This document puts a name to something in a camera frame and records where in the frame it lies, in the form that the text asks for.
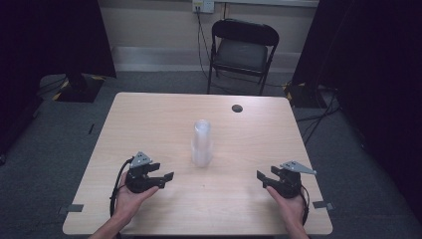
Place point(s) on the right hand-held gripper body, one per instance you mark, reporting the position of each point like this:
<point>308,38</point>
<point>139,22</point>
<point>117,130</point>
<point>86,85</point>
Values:
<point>289,184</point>

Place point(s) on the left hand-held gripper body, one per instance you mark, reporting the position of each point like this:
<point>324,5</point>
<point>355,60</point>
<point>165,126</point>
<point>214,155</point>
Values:
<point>137,181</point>

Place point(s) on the stack of clear cups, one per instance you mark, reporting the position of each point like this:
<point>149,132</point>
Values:
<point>201,146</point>

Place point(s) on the person's left hand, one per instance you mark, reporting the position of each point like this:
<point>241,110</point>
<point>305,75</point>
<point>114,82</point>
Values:
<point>131,200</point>

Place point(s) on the person's right hand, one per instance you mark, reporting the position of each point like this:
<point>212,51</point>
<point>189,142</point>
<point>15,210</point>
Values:
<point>290,207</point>

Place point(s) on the grey tape strip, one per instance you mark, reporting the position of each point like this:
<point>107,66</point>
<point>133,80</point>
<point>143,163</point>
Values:
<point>322,205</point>
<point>71,208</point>

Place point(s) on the black stand base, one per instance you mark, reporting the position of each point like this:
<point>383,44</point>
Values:
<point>303,96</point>
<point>79,89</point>

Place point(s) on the black folding chair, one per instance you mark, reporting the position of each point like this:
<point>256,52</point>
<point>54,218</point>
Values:
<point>244,49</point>

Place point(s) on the black curtain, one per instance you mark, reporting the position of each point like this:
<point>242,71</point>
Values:
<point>371,83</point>
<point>49,40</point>

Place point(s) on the white wall socket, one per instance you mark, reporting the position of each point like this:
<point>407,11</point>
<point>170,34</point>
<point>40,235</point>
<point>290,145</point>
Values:
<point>203,5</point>

